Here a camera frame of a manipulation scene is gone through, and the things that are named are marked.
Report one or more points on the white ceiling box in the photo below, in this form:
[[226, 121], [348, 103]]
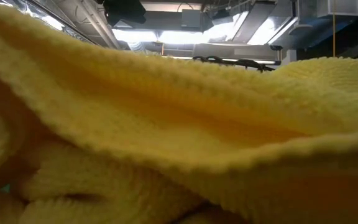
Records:
[[340, 7]]

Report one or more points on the teal microfiber towel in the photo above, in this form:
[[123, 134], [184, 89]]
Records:
[[5, 188]]

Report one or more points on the yellow vertical pole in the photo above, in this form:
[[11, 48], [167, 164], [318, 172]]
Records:
[[333, 31]]

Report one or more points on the shiny foil-wrapped duct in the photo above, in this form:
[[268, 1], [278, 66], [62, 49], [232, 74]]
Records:
[[51, 21]]

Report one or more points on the yellow microfiber towel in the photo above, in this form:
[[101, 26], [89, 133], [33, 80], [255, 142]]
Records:
[[166, 130]]

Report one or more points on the ceiling light strip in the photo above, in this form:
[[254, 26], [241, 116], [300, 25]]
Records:
[[269, 62]]

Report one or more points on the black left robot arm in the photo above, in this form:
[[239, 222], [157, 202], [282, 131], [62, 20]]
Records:
[[124, 12]]

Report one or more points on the grey ceiling box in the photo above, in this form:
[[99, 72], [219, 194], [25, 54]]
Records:
[[191, 18]]

